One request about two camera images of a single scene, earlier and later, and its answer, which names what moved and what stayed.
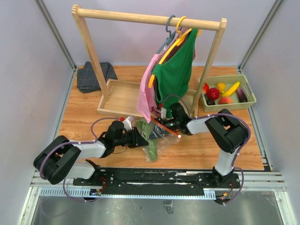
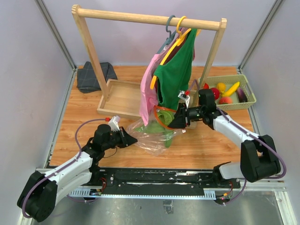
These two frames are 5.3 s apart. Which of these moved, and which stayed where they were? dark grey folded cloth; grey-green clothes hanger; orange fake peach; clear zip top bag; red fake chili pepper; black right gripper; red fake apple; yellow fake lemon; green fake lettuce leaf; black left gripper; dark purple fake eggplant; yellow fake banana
Moved: black right gripper; black left gripper; clear zip top bag; green fake lettuce leaf
Stayed: dark grey folded cloth; red fake chili pepper; dark purple fake eggplant; yellow fake banana; red fake apple; grey-green clothes hanger; orange fake peach; yellow fake lemon
